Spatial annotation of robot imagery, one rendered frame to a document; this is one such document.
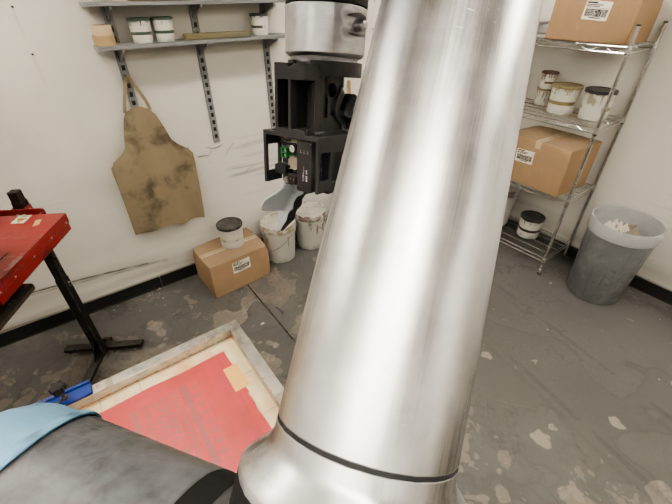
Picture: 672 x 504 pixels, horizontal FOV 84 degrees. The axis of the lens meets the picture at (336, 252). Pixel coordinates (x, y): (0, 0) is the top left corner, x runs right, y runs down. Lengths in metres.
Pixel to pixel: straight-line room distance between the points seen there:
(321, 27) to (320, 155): 0.10
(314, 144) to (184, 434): 1.05
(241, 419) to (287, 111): 1.02
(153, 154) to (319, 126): 2.54
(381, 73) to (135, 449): 0.20
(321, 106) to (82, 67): 2.46
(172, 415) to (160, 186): 1.95
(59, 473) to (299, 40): 0.33
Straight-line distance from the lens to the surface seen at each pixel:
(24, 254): 2.02
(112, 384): 1.43
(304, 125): 0.38
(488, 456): 2.37
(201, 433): 1.26
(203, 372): 1.39
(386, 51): 0.18
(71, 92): 2.78
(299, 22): 0.37
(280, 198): 0.45
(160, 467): 0.21
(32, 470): 0.22
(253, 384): 1.32
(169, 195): 2.98
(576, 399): 2.80
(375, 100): 0.16
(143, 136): 2.84
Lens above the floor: 2.01
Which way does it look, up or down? 35 degrees down
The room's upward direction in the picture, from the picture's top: straight up
